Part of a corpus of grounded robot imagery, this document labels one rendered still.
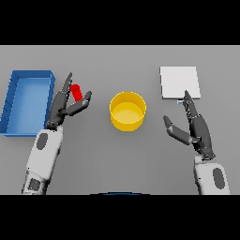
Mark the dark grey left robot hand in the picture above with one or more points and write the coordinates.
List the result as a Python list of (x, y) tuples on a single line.
[(58, 108)]

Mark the pale square measuring scale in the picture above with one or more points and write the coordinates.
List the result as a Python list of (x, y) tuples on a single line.
[(179, 82)]

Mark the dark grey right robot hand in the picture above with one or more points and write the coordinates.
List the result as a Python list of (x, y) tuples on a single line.
[(200, 131)]

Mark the red beaker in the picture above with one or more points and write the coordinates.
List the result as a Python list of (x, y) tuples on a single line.
[(76, 92)]

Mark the blue tray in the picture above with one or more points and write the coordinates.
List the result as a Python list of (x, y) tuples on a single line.
[(28, 103)]

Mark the yellow bowl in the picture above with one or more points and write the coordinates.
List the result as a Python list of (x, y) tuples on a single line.
[(127, 111)]

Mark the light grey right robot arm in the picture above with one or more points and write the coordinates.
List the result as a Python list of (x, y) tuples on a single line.
[(211, 178)]

